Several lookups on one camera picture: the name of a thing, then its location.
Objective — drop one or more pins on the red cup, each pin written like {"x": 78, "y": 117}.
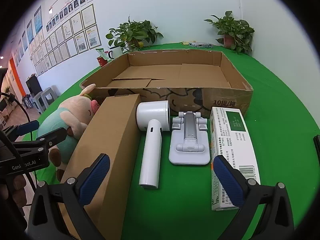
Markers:
{"x": 102, "y": 62}

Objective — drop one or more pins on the pink pig plush toy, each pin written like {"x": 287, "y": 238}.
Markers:
{"x": 62, "y": 120}

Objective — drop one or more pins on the green and white paper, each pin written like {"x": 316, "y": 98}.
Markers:
{"x": 102, "y": 53}

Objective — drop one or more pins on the white hair dryer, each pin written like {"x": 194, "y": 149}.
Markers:
{"x": 150, "y": 155}

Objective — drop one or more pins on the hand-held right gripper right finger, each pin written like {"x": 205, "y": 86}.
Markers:
{"x": 226, "y": 180}

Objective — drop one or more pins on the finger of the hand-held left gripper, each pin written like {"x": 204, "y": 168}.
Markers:
{"x": 53, "y": 136}
{"x": 28, "y": 127}

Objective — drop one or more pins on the wall of framed certificates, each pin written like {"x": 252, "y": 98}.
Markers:
{"x": 67, "y": 40}

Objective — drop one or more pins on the grey plastic stools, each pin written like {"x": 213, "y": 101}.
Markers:
{"x": 47, "y": 97}

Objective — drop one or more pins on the black object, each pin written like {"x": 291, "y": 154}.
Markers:
{"x": 317, "y": 145}

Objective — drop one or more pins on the black cabinet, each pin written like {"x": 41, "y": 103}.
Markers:
{"x": 33, "y": 85}

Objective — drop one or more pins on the person's left hand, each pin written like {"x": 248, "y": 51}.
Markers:
{"x": 17, "y": 188}

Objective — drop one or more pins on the white folding phone stand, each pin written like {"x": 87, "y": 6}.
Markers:
{"x": 188, "y": 152}

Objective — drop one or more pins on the blue wall poster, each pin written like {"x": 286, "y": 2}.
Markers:
{"x": 30, "y": 31}
{"x": 38, "y": 18}

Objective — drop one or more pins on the white medicine box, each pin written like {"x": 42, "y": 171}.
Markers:
{"x": 232, "y": 140}

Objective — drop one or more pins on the large cardboard box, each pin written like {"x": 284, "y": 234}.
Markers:
{"x": 175, "y": 72}

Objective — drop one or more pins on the potted green plant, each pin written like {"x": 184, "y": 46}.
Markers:
{"x": 232, "y": 30}
{"x": 132, "y": 33}

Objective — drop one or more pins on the long brown cardboard box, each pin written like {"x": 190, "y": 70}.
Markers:
{"x": 112, "y": 135}

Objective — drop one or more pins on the blue patterned tissue packet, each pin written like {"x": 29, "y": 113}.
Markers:
{"x": 201, "y": 45}

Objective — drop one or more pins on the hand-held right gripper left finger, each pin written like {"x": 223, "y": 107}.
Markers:
{"x": 96, "y": 177}

